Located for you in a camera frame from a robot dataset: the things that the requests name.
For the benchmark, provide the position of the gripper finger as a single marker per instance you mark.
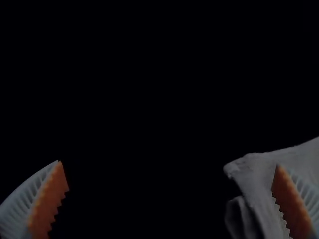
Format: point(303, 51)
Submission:
point(294, 201)
point(37, 199)

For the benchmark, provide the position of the pale towel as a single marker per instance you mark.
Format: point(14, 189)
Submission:
point(259, 179)

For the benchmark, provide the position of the black mat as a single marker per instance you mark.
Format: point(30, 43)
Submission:
point(149, 99)

